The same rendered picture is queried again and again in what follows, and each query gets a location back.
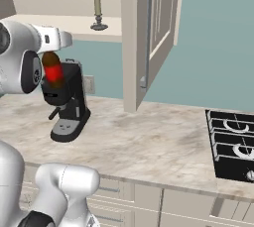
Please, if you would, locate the grey wall outlet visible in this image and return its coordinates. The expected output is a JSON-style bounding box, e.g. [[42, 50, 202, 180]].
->
[[83, 74, 96, 95]]

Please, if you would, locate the beige base cabinet door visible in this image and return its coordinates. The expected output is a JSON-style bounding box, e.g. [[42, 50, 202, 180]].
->
[[133, 183, 164, 227], [161, 187, 218, 227]]

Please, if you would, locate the black hob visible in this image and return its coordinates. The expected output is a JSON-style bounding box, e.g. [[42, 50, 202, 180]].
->
[[204, 108, 254, 183]]

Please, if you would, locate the brown beer bottle red label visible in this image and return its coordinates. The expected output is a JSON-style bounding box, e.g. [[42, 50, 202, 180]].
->
[[41, 51, 65, 89]]

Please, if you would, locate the black coffee machine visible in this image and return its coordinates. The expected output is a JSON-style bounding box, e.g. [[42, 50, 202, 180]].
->
[[40, 57, 92, 144]]

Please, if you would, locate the beige drawer front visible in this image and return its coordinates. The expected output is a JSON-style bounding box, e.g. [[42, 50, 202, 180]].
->
[[86, 200, 134, 227], [86, 176, 136, 203]]

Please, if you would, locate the grey drawer handle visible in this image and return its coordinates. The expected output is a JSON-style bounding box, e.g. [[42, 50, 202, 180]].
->
[[96, 186, 121, 194], [94, 214, 117, 223]]

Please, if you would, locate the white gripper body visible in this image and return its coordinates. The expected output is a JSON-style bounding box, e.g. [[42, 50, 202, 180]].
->
[[58, 30, 73, 52]]

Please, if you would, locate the silver hob knob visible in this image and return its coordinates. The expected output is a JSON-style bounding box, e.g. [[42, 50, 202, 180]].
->
[[245, 169, 254, 182]]

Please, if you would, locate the grey cabinet door handle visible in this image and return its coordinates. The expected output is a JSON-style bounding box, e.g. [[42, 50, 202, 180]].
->
[[139, 0, 154, 93]]

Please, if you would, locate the olive candle on dark holder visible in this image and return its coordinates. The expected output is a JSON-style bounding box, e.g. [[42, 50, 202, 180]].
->
[[89, 0, 109, 32]]

